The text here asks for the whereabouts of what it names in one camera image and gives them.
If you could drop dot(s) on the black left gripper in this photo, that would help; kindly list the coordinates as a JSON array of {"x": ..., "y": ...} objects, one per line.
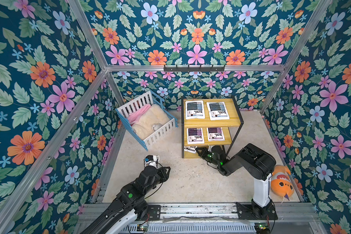
[{"x": 162, "y": 174}]

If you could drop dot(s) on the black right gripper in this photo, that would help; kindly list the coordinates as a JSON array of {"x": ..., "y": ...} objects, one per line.
[{"x": 203, "y": 153}]

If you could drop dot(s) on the yellow label coffee bag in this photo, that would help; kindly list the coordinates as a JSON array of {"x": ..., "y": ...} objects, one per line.
[{"x": 190, "y": 149}]

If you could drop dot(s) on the purple label coffee bag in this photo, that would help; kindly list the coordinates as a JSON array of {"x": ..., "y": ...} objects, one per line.
[
  {"x": 195, "y": 136},
  {"x": 215, "y": 134}
]

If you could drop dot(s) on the grey label coffee bag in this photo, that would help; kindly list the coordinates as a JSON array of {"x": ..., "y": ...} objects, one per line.
[
  {"x": 217, "y": 111},
  {"x": 194, "y": 110}
]

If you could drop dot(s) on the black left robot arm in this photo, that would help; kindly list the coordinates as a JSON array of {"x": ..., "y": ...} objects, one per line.
[{"x": 130, "y": 204}]

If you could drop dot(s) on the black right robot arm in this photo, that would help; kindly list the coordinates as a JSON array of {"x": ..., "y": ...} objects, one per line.
[{"x": 258, "y": 163}]

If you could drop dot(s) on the yellow wooden three-tier shelf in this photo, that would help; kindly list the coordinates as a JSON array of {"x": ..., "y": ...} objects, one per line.
[{"x": 210, "y": 122}]

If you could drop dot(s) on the cream fluffy blanket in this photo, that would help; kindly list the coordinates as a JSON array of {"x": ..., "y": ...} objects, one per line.
[{"x": 151, "y": 121}]

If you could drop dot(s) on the white and blue toy crib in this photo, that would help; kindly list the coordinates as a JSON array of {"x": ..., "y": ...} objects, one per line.
[{"x": 133, "y": 105}]

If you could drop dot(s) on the pink blanket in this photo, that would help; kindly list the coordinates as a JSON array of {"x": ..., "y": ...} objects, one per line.
[{"x": 135, "y": 116}]

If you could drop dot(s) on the orange plush fish toy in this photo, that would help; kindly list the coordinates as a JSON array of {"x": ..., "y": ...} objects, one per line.
[{"x": 281, "y": 184}]

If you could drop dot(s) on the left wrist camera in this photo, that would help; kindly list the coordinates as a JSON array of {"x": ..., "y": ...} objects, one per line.
[{"x": 152, "y": 160}]

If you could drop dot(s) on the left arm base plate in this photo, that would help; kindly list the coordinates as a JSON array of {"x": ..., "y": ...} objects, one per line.
[{"x": 150, "y": 213}]

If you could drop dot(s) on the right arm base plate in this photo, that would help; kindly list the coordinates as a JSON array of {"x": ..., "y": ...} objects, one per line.
[{"x": 253, "y": 211}]

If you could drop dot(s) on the white perforated cable tray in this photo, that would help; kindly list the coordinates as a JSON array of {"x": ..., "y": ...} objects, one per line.
[{"x": 191, "y": 228}]

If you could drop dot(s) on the black wall hook rail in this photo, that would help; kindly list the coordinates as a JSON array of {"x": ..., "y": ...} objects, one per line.
[{"x": 193, "y": 68}]

